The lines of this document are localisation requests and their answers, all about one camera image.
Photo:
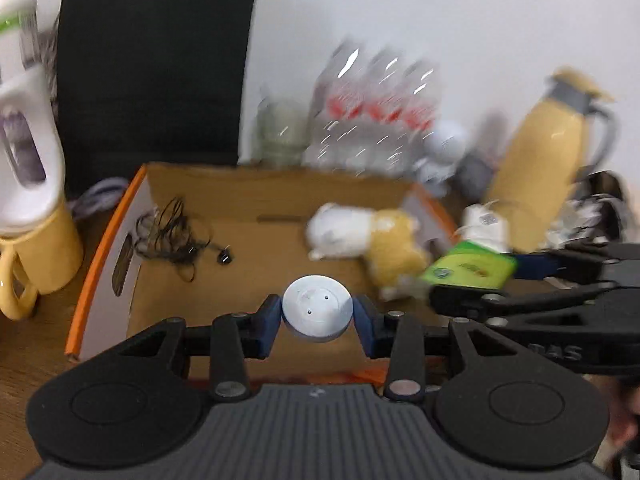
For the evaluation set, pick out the clear glass jar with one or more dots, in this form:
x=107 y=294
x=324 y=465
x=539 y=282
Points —
x=282 y=132

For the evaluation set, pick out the white and yellow plush toy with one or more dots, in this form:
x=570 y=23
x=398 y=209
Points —
x=380 y=245

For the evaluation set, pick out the red label water bottle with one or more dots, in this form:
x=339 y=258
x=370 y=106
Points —
x=340 y=110
x=382 y=115
x=417 y=120

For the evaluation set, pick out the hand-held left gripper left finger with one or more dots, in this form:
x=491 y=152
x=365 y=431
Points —
x=270 y=325

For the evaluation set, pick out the yellow thermos jug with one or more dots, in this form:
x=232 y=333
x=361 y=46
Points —
x=540 y=160

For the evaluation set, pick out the small grey object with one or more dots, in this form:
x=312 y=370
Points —
x=480 y=170

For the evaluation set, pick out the yellow mug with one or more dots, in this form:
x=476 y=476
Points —
x=50 y=255

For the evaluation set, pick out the black earphones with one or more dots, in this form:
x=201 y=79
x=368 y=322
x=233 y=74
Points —
x=167 y=235

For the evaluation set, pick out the orange-edged cardboard box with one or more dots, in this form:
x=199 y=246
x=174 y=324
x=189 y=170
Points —
x=260 y=240

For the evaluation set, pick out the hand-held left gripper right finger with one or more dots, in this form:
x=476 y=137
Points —
x=367 y=327

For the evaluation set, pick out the white plastic jug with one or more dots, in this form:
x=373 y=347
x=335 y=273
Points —
x=27 y=125

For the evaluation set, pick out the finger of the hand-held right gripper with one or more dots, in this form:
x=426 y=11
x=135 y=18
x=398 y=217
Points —
x=535 y=266
x=465 y=300

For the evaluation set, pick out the white round lid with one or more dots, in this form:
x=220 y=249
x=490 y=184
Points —
x=316 y=305

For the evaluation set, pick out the white charger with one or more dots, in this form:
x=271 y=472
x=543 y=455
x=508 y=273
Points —
x=484 y=227

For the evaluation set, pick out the green packet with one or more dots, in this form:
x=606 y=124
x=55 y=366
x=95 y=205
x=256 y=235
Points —
x=467 y=267

